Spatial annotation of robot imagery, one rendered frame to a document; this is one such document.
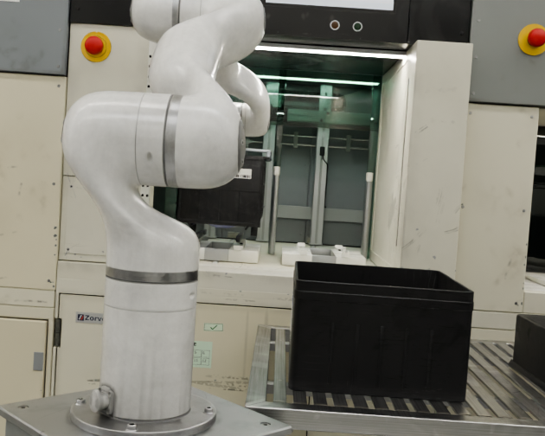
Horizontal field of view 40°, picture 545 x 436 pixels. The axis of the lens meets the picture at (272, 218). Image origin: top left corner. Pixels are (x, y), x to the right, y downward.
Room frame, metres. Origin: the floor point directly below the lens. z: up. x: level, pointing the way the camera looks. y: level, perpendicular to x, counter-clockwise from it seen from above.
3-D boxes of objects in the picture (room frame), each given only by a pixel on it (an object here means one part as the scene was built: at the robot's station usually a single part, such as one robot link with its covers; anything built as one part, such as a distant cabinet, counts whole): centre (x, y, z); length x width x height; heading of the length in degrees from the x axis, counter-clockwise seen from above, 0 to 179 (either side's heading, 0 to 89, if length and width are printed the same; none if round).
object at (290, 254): (1.96, -0.14, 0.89); 0.22 x 0.21 x 0.04; 179
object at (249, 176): (1.96, 0.13, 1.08); 0.24 x 0.20 x 0.32; 89
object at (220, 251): (1.96, 0.13, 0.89); 0.22 x 0.21 x 0.04; 179
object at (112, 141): (0.97, 0.18, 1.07); 0.19 x 0.12 x 0.24; 89
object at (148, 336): (0.97, 0.15, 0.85); 0.19 x 0.19 x 0.18
